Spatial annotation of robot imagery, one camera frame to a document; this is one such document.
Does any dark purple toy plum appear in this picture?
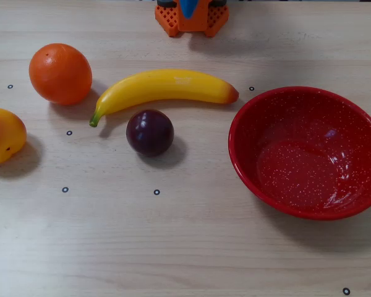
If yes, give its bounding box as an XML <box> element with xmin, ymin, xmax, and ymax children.
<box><xmin>126</xmin><ymin>109</ymin><xmax>175</xmax><ymax>158</ymax></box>

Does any red speckled bowl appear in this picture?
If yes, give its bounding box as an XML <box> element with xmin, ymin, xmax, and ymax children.
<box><xmin>228</xmin><ymin>86</ymin><xmax>371</xmax><ymax>221</ymax></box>

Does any orange robot base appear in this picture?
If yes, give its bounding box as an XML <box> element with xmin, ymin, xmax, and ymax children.
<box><xmin>154</xmin><ymin>0</ymin><xmax>230</xmax><ymax>38</ymax></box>

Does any orange toy fruit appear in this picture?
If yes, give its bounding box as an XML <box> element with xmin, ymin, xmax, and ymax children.
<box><xmin>28</xmin><ymin>43</ymin><xmax>93</xmax><ymax>106</ymax></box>

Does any yellow toy banana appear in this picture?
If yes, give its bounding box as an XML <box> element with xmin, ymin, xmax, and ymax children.
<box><xmin>88</xmin><ymin>69</ymin><xmax>239</xmax><ymax>127</ymax></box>

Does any yellow orange toy peach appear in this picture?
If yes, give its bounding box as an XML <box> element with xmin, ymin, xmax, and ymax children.
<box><xmin>0</xmin><ymin>107</ymin><xmax>28</xmax><ymax>165</ymax></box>

